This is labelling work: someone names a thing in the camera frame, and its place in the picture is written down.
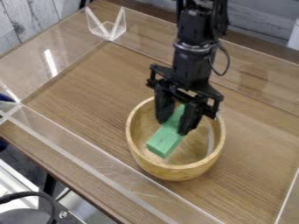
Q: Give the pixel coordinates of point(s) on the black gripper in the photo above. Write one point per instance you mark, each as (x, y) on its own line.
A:
(184, 83)

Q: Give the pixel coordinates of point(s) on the green rectangular block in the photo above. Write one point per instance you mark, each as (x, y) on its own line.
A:
(165, 139)

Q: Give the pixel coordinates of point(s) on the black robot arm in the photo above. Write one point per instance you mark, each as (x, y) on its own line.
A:
(203, 21)

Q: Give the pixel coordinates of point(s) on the brown wooden bowl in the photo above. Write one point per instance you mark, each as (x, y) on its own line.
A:
(196, 153)

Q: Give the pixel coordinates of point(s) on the black table leg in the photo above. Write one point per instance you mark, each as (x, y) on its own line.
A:
(49, 184)

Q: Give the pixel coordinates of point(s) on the clear acrylic enclosure wall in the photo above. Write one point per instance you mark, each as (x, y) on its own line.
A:
(77, 79)

